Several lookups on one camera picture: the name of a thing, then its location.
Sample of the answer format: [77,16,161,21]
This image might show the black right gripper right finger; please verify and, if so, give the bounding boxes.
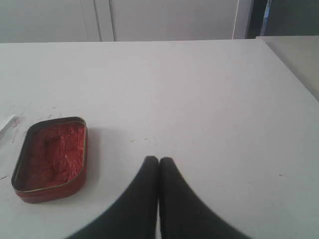
[159,157,248,239]

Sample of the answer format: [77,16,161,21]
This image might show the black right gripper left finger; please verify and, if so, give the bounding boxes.
[69,156,159,239]

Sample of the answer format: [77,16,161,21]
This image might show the red rectangular tin tray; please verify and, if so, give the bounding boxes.
[11,117,88,204]

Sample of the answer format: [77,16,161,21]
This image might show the white paper sheet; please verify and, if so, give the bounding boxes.
[0,115,16,140]

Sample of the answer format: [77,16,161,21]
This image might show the neighbouring beige table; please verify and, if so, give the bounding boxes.
[257,35,319,100]

